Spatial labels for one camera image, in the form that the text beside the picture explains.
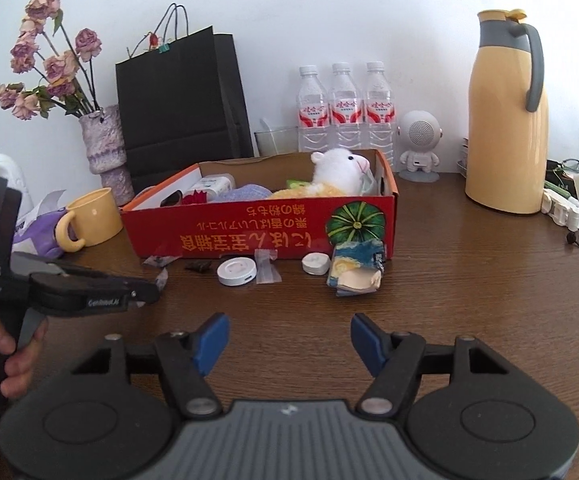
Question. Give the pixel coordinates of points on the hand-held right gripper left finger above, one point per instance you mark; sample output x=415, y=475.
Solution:
x=212, y=345

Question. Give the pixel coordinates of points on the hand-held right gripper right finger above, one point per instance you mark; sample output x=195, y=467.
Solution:
x=369, y=345

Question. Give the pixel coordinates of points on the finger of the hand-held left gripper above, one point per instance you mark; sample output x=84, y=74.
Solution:
x=39, y=265
x=139, y=294

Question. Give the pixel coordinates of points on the clear plastic wrapper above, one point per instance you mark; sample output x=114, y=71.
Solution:
x=162, y=277
x=268, y=270
x=162, y=260

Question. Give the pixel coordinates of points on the small black clip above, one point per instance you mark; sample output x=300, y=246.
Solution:
x=200, y=266

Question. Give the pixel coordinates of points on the large white round disc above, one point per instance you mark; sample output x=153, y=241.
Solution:
x=237, y=270

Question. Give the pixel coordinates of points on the blue painted print packet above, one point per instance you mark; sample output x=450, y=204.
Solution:
x=357, y=260

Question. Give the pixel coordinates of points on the small white round disc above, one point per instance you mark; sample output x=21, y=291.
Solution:
x=316, y=263

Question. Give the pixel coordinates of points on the red cardboard box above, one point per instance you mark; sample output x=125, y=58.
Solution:
x=269, y=225

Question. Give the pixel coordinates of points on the white and yellow plush sheep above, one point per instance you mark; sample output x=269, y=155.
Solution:
x=339, y=167

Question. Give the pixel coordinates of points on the person's left hand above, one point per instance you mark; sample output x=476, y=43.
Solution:
x=19, y=375

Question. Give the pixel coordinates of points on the purple tissue pack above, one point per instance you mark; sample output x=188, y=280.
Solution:
x=39, y=232

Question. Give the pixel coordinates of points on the white detergent bottle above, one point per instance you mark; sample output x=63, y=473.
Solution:
x=4, y=170

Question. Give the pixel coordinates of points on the yellow mug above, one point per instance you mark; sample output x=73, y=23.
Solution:
x=94, y=215

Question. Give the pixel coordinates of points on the small red item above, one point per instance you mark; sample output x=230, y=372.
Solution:
x=197, y=197

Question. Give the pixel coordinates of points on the white cotton swab jar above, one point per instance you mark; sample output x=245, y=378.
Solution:
x=217, y=185

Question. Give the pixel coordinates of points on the mottled purple vase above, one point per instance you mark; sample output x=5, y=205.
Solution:
x=104, y=145

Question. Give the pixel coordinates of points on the light blue knitted cloth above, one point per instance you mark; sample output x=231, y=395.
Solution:
x=247, y=192

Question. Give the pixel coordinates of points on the pale green packet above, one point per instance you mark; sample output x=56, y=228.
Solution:
x=368, y=182

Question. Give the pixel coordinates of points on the dried pink roses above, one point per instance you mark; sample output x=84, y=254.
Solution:
x=59, y=67

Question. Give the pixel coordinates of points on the black paper bag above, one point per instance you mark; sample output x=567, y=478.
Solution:
x=179, y=110

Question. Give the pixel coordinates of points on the glass cup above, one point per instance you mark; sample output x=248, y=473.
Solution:
x=277, y=142

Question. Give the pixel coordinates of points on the white round robot speaker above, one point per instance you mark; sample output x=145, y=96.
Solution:
x=419, y=132

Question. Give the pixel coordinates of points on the red label water bottle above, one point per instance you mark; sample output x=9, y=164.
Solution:
x=380, y=110
x=345, y=110
x=313, y=110

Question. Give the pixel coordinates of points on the white plastic device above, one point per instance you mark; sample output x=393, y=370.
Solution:
x=564, y=210

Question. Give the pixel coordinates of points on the yellow thermos jug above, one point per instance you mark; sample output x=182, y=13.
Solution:
x=504, y=135

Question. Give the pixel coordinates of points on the dried twig with red bud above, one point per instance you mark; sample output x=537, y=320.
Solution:
x=153, y=40

